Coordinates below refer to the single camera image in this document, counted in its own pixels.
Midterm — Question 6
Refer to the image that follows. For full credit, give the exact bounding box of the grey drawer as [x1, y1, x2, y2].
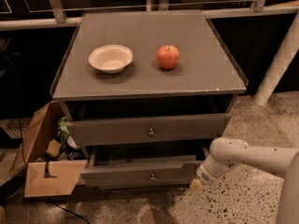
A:
[67, 113, 231, 146]
[81, 140, 210, 190]

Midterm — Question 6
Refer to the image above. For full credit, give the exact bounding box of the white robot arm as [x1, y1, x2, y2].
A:
[190, 137, 299, 224]

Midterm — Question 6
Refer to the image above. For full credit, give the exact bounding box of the grey top drawer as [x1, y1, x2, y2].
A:
[67, 113, 231, 146]

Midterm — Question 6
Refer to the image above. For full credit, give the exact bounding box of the grey wooden drawer cabinet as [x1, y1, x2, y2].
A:
[50, 9, 249, 151]

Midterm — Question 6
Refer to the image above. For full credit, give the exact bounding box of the brown cardboard box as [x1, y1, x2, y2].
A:
[10, 102, 87, 198]

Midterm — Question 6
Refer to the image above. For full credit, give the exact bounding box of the red apple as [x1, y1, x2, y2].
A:
[156, 45, 180, 70]

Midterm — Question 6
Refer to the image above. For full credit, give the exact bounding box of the green chip bag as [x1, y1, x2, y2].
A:
[57, 117, 70, 145]

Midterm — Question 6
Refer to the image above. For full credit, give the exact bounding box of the yellow sponge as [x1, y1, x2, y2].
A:
[45, 139, 62, 158]

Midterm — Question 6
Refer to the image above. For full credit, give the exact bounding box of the white paper bowl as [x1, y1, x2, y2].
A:
[89, 45, 134, 74]

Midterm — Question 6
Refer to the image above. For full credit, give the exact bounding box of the black shoe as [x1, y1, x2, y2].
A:
[0, 176, 25, 203]

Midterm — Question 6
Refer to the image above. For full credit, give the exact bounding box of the white diagonal post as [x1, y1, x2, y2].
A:
[253, 12, 299, 106]

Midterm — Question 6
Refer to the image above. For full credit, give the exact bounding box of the black cable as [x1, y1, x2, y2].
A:
[2, 54, 92, 224]

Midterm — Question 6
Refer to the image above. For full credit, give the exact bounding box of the metal window rail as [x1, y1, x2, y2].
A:
[0, 0, 299, 31]

